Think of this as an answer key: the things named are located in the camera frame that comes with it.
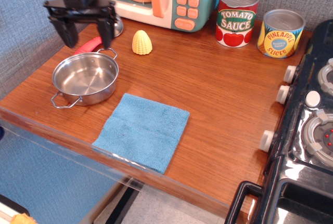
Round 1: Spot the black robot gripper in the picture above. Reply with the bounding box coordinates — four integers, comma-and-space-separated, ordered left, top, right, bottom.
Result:
43, 0, 117, 48

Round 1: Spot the red handled metal spoon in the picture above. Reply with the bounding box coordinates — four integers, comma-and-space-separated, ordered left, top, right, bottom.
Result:
73, 16, 124, 55

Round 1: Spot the blue cloth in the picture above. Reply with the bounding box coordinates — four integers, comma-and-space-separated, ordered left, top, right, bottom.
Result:
93, 94, 189, 174

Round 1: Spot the small steel pot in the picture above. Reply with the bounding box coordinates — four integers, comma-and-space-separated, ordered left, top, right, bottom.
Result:
51, 48, 119, 109

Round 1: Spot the yellow toy corn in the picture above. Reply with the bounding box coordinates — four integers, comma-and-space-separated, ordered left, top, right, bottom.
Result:
132, 30, 152, 55

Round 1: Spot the tomato sauce can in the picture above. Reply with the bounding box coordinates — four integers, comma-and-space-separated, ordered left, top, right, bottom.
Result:
215, 0, 259, 48

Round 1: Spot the pineapple slices can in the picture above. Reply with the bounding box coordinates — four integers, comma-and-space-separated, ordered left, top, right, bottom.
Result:
257, 9, 305, 59

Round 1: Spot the orange plush object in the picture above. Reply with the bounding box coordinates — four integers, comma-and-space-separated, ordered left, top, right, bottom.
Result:
10, 214, 36, 224

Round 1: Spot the black toy stove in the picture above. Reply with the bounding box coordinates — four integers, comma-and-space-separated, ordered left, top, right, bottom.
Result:
225, 20, 332, 223

